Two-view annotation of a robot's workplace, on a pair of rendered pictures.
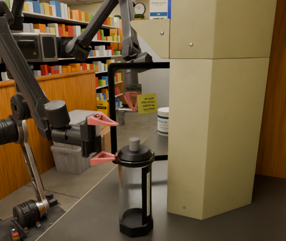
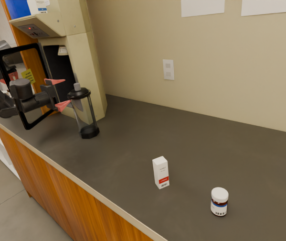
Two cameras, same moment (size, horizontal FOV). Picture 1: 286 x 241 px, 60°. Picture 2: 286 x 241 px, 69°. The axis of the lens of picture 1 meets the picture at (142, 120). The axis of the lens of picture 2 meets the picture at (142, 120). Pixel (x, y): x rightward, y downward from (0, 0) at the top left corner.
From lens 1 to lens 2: 0.79 m
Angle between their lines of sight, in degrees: 63
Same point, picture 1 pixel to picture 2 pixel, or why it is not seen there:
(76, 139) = (46, 99)
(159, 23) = (55, 15)
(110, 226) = (82, 142)
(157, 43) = (57, 27)
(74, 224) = (67, 154)
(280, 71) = not seen: hidden behind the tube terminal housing
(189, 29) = (71, 17)
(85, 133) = (52, 91)
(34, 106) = not seen: outside the picture
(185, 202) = (96, 113)
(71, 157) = not seen: outside the picture
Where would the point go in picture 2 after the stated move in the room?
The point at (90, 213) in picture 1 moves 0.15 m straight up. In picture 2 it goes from (62, 148) to (52, 120)
